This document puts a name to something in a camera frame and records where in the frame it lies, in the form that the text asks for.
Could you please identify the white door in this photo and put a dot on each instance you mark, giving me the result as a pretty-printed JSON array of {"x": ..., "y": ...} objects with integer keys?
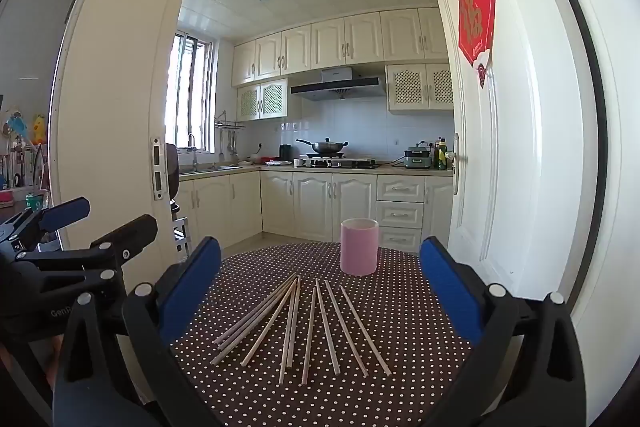
[{"x": 525, "y": 132}]

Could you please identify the white cabinet drawer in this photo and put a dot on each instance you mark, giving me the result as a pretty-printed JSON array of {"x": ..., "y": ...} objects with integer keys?
[
  {"x": 399, "y": 239},
  {"x": 400, "y": 214},
  {"x": 401, "y": 188}
]

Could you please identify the red paper door decoration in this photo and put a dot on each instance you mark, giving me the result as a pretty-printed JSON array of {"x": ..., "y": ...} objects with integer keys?
[{"x": 476, "y": 14}]

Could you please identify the pink cup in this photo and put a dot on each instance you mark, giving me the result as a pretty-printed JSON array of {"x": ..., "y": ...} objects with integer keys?
[{"x": 359, "y": 249}]

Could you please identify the wok with lid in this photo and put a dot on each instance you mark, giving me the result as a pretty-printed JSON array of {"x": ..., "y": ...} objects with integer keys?
[{"x": 326, "y": 148}]

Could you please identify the sink faucet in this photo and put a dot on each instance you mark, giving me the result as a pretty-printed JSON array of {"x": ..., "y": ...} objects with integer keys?
[{"x": 191, "y": 147}]

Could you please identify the bunch of wooden chopsticks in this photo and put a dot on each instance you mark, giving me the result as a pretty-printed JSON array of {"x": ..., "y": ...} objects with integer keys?
[{"x": 327, "y": 327}]

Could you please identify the kitchen window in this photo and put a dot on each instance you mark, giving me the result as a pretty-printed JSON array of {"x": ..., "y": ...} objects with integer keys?
[{"x": 192, "y": 97}]

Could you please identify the green cup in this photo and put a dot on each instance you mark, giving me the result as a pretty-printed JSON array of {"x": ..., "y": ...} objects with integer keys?
[{"x": 35, "y": 203}]

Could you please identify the range hood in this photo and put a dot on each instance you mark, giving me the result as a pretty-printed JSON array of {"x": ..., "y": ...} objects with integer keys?
[{"x": 337, "y": 86}]

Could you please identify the blue toy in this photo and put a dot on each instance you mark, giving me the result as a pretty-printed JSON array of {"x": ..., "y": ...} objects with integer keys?
[{"x": 16, "y": 127}]

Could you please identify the wide lattice door cabinet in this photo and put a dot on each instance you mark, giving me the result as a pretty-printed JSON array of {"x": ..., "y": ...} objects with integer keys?
[{"x": 420, "y": 87}]

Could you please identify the brown polka dot tablecloth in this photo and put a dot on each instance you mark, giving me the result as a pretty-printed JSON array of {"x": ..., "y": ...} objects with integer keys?
[{"x": 320, "y": 399}]

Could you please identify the gas stove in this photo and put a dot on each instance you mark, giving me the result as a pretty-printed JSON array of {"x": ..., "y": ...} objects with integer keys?
[{"x": 345, "y": 163}]

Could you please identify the small lattice door cabinet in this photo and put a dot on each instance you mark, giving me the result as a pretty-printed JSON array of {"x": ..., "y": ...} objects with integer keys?
[{"x": 262, "y": 101}]

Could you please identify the green bottle with yellow cap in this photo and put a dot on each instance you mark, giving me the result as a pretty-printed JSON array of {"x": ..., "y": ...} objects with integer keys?
[{"x": 441, "y": 157}]

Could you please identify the black kettle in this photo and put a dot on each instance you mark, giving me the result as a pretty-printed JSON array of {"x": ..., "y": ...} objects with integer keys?
[{"x": 286, "y": 153}]

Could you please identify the white plate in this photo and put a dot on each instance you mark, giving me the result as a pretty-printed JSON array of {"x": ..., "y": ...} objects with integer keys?
[{"x": 278, "y": 163}]

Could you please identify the red container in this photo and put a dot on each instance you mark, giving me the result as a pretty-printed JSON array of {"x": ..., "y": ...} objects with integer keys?
[{"x": 271, "y": 159}]

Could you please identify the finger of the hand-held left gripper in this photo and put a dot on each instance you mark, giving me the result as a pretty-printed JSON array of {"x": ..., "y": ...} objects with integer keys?
[
  {"x": 65, "y": 213},
  {"x": 137, "y": 234}
]

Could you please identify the white base cabinets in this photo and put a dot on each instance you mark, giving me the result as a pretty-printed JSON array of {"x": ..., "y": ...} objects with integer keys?
[{"x": 310, "y": 207}]

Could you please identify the utensil rail with hanging utensils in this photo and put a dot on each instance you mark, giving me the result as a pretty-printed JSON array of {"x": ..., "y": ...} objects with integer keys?
[{"x": 230, "y": 127}]

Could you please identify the metal door strike plate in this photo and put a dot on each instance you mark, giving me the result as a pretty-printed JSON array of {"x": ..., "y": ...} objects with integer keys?
[{"x": 158, "y": 169}]

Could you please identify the steel kitchen sink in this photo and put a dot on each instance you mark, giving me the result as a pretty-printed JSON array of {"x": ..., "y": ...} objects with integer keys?
[{"x": 215, "y": 168}]

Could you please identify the white upper wall cabinets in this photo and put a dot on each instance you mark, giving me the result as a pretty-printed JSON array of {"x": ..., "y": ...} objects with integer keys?
[{"x": 350, "y": 39}]

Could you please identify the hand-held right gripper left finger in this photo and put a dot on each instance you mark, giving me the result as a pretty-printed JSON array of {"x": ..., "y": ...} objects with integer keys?
[{"x": 192, "y": 287}]

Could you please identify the green electric cooker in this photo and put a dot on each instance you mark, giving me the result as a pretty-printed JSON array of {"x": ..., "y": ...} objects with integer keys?
[{"x": 417, "y": 158}]

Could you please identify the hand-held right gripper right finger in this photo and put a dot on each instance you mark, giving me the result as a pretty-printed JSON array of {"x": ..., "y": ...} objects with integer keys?
[{"x": 447, "y": 287}]

